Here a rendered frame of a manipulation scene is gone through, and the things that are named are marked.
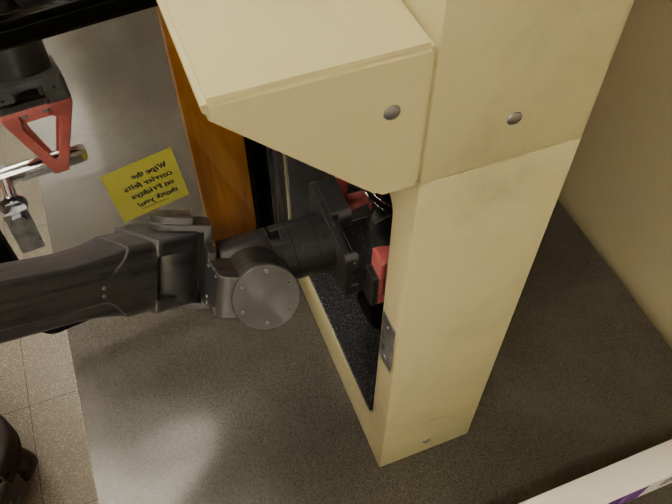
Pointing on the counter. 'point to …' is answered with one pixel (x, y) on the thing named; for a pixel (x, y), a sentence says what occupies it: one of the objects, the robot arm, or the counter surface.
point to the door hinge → (278, 185)
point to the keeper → (387, 342)
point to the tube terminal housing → (476, 202)
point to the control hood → (313, 80)
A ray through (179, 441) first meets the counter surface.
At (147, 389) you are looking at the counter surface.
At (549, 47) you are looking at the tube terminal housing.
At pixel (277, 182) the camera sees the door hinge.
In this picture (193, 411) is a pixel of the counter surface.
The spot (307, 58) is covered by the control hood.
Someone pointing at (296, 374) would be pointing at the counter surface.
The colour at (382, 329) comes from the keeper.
